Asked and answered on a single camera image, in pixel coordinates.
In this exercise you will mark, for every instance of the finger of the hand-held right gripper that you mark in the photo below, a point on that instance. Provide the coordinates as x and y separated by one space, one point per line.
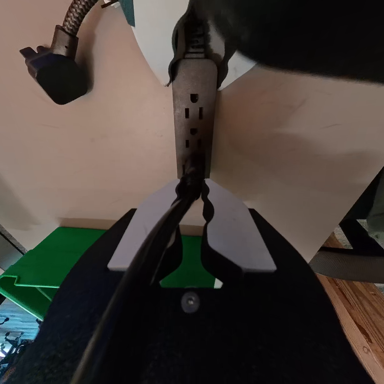
237 67
153 30

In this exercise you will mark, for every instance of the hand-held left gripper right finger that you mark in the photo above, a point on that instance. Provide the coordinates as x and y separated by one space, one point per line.
237 240

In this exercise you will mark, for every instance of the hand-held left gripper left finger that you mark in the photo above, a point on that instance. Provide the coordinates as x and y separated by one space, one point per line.
138 237

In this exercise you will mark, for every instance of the green plastic bin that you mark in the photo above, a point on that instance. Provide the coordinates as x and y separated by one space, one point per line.
60 255

